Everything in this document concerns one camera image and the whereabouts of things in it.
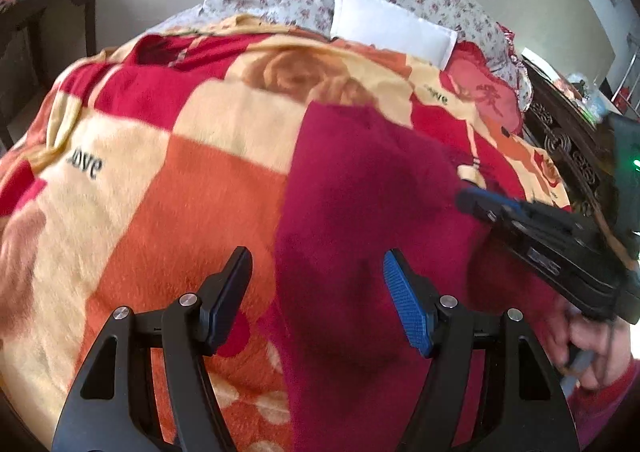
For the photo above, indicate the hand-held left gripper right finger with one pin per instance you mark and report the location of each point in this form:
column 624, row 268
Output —
column 410, row 304

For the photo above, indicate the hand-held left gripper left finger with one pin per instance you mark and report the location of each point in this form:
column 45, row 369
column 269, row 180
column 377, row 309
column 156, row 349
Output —
column 234, row 294

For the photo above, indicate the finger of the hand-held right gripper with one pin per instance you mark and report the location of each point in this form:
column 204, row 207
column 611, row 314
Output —
column 495, row 207

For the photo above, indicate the maroon fleece garment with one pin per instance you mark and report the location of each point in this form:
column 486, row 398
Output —
column 350, row 232

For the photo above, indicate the person's right forearm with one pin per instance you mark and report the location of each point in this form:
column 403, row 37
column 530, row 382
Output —
column 610, row 414

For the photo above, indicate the person's right hand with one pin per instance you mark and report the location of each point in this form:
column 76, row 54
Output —
column 600, row 347

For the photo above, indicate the red heart cushion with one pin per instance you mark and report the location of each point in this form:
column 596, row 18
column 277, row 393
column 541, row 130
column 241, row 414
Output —
column 480, row 91

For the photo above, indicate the colourful clutter pile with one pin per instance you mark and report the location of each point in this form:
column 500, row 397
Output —
column 582, row 96

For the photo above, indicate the red orange printed blanket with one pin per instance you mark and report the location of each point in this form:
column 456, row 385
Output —
column 125, row 182

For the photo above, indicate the red patterned cloth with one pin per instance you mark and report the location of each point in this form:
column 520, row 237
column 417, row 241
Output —
column 507, row 41

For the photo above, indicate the metal rack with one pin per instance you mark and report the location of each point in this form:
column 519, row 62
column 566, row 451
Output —
column 627, row 71

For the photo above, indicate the white pillow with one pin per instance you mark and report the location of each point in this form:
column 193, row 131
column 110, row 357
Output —
column 390, row 29

